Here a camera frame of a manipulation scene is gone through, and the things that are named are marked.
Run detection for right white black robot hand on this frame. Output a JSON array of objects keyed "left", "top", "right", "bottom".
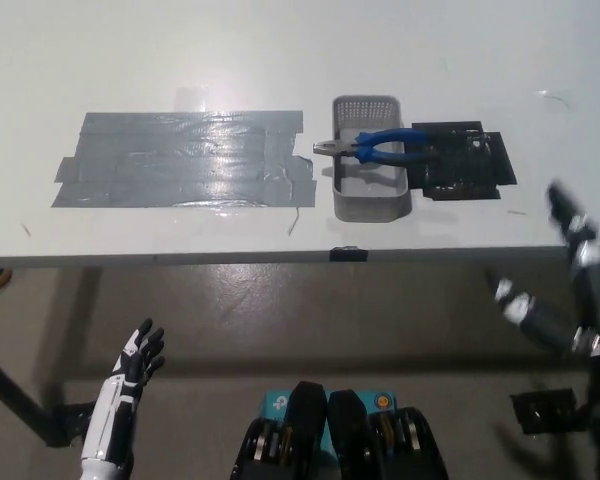
[{"left": 492, "top": 179, "right": 600, "bottom": 374}]

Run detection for black metal table leg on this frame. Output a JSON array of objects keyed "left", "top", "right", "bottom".
[{"left": 0, "top": 344, "right": 59, "bottom": 444}]

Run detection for black teal robot body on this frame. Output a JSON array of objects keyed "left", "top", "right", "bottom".
[{"left": 232, "top": 380, "right": 451, "bottom": 480}]

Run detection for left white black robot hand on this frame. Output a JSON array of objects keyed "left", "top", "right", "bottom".
[{"left": 79, "top": 317, "right": 167, "bottom": 466}]

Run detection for grey perforated plastic basket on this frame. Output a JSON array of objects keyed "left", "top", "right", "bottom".
[{"left": 331, "top": 95, "right": 414, "bottom": 223}]

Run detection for blue handled pliers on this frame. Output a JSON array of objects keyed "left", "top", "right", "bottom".
[{"left": 312, "top": 128, "right": 441, "bottom": 167}]

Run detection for grey duct tape patch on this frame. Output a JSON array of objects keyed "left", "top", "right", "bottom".
[{"left": 50, "top": 109, "right": 318, "bottom": 209}]

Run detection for black tape patch on table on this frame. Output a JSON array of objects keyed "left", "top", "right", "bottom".
[{"left": 409, "top": 119, "right": 519, "bottom": 203}]

